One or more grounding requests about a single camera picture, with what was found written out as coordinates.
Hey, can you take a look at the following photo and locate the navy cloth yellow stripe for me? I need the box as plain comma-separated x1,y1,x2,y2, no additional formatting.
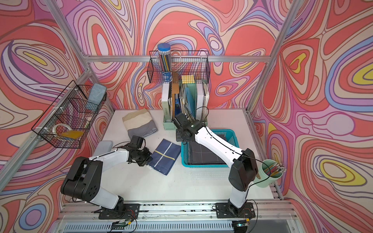
148,139,181,176

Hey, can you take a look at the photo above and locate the dark grey checked cloth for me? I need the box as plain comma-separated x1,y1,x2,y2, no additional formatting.
187,141,225,165

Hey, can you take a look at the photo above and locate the teal plastic basket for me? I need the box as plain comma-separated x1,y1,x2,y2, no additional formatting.
181,129,239,168

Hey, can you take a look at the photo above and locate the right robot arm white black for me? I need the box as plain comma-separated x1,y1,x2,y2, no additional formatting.
173,113,258,215

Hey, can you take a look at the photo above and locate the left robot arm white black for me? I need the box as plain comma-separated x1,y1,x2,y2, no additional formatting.
61,136,152,213

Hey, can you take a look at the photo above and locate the beige grey folded cloth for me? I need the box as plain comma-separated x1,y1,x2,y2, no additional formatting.
122,109,158,139

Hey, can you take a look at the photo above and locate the green desktop file organizer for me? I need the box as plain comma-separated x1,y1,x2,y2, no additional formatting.
162,83,210,131

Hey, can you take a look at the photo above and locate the white flat tin box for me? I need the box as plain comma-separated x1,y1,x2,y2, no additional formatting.
92,140,113,157

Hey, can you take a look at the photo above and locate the white book in organizer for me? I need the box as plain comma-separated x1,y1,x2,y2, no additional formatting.
195,83,205,121

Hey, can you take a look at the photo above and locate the yellow sticky note block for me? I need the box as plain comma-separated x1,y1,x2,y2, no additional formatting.
181,75,195,84

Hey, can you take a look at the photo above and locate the yellow flat pad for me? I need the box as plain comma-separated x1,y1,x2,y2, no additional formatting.
60,130,84,140

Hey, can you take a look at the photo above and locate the grey blue sponge block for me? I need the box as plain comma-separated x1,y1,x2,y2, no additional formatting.
87,83,107,107

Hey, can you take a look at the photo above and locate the blue lidded pencil tube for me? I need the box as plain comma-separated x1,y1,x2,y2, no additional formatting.
157,43,173,83

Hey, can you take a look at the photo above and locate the white tape roll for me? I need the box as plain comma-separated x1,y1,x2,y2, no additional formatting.
52,123,72,135

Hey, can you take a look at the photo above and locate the green pencil cup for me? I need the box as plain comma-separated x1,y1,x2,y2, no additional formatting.
254,159,287,188

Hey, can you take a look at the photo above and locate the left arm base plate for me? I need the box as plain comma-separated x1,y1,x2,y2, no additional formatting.
94,203,140,219

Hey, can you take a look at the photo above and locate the black wire basket rear wall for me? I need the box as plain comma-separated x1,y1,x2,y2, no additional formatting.
147,49,210,84

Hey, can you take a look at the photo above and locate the black wire basket wall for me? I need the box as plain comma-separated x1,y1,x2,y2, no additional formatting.
147,49,210,84
32,81,107,149

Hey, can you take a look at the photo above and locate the black wire basket left wall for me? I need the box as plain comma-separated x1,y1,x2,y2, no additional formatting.
32,81,107,149

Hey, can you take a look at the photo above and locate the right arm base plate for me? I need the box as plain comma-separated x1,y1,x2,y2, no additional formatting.
212,202,256,219

